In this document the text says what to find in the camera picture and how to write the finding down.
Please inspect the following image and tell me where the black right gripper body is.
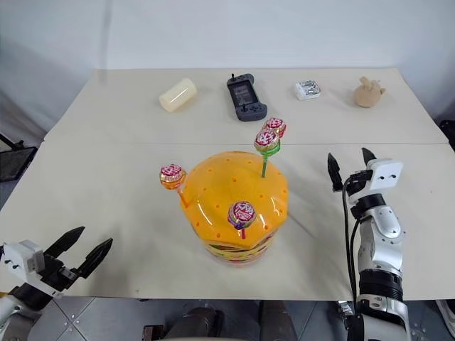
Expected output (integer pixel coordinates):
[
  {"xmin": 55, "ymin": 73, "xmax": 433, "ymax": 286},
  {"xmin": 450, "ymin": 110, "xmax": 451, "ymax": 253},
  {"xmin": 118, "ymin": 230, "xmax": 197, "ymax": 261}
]
[{"xmin": 342, "ymin": 169, "xmax": 374, "ymax": 206}]

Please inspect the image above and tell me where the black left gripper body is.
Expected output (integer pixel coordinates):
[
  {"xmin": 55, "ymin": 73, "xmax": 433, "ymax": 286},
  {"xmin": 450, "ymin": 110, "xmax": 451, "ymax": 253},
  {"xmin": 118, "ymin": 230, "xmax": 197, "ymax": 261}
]
[{"xmin": 34, "ymin": 254, "xmax": 85, "ymax": 292}]

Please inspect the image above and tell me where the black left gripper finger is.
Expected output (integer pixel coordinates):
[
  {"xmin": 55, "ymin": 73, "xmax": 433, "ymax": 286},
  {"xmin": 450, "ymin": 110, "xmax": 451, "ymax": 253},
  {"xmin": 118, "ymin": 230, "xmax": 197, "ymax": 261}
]
[
  {"xmin": 44, "ymin": 226, "xmax": 86, "ymax": 259},
  {"xmin": 75, "ymin": 237, "xmax": 114, "ymax": 280}
]

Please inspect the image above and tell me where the lollipop with hidden stick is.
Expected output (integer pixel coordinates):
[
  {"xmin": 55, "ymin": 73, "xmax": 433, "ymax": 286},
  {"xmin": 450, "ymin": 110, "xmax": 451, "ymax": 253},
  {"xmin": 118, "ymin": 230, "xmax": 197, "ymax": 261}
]
[{"xmin": 263, "ymin": 117, "xmax": 287, "ymax": 139}]

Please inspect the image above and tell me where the lollipop with green stick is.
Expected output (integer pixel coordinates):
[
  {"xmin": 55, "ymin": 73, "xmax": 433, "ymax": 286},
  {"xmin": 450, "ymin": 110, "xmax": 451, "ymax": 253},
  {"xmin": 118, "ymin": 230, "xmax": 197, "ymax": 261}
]
[{"xmin": 253, "ymin": 128, "xmax": 282, "ymax": 178}]

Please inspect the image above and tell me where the lollipop with pink stick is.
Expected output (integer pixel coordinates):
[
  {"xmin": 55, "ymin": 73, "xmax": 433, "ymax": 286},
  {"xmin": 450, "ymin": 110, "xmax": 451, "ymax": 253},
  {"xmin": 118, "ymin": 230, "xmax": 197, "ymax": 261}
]
[{"xmin": 227, "ymin": 200, "xmax": 257, "ymax": 240}]

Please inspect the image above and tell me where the orange perforated lollipop display tub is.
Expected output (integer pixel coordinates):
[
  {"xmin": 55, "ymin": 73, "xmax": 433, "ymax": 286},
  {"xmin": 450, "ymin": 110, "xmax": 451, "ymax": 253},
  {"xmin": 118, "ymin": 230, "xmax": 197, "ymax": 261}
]
[{"xmin": 180, "ymin": 150, "xmax": 289, "ymax": 268}]

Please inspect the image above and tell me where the lollipop with orange stick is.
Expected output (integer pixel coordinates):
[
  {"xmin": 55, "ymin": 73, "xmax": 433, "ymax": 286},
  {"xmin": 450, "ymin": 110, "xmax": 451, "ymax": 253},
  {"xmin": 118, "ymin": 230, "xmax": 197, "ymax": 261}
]
[{"xmin": 159, "ymin": 163, "xmax": 191, "ymax": 208}]

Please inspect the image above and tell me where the beige plush toy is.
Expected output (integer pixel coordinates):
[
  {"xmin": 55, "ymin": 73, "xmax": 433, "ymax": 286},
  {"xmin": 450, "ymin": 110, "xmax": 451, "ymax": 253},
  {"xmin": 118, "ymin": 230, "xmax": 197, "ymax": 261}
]
[{"xmin": 352, "ymin": 76, "xmax": 387, "ymax": 108}]

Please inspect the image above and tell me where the white battery box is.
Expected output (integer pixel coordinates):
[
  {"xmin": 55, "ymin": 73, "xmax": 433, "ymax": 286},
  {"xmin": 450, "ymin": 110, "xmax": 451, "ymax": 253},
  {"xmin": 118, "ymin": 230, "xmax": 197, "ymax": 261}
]
[{"xmin": 294, "ymin": 80, "xmax": 324, "ymax": 101}]

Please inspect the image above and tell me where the black metal stand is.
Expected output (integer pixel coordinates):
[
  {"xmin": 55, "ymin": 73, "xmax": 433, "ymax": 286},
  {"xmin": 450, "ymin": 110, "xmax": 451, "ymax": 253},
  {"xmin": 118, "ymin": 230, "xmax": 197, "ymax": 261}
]
[{"xmin": 0, "ymin": 132, "xmax": 38, "ymax": 184}]

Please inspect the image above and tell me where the black handheld game controller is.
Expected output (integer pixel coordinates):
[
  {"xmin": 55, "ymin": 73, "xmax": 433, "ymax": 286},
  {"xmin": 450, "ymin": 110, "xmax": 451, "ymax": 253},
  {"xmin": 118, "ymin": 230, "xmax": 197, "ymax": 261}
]
[{"xmin": 226, "ymin": 72, "xmax": 268, "ymax": 122}]

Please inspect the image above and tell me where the translucent cream plastic cylinder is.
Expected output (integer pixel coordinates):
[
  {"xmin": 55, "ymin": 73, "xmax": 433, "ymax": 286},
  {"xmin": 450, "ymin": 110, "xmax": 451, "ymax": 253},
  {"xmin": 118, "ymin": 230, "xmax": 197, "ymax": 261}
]
[{"xmin": 159, "ymin": 78, "xmax": 198, "ymax": 114}]

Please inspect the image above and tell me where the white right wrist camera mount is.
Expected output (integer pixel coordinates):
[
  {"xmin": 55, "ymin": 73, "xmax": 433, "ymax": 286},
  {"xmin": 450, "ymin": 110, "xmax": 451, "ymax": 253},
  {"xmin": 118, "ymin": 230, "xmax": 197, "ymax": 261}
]
[{"xmin": 365, "ymin": 158, "xmax": 405, "ymax": 192}]

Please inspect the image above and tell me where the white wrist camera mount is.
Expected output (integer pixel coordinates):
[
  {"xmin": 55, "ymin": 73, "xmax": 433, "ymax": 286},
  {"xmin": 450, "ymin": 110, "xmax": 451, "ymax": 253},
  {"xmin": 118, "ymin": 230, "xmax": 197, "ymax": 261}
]
[
  {"xmin": 365, "ymin": 158, "xmax": 405, "ymax": 192},
  {"xmin": 0, "ymin": 239, "xmax": 65, "ymax": 297}
]

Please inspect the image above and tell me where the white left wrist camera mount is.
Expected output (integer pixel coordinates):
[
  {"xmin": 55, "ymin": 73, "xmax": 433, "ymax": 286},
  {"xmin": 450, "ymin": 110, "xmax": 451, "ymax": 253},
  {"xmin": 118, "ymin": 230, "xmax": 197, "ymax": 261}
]
[{"xmin": 0, "ymin": 239, "xmax": 65, "ymax": 297}]

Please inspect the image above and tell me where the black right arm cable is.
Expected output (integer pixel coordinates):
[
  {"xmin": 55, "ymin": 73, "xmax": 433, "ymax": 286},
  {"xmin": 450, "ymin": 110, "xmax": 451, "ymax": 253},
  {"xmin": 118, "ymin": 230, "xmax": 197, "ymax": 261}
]
[{"xmin": 341, "ymin": 176, "xmax": 362, "ymax": 309}]

